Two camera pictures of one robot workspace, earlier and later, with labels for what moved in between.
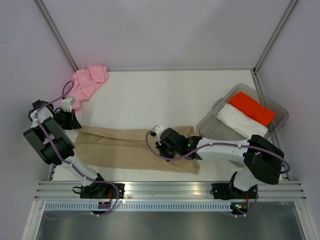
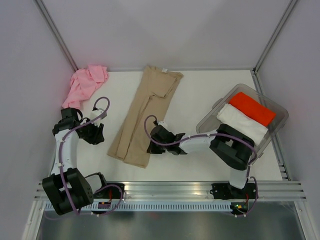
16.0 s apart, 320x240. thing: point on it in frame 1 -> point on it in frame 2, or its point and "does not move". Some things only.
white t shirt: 240,123 does not move
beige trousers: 126,148 -> 149,97
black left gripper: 73,123 -> 98,137
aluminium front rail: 169,190 does not move
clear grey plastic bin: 210,127 does not move
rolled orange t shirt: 257,111 does not move
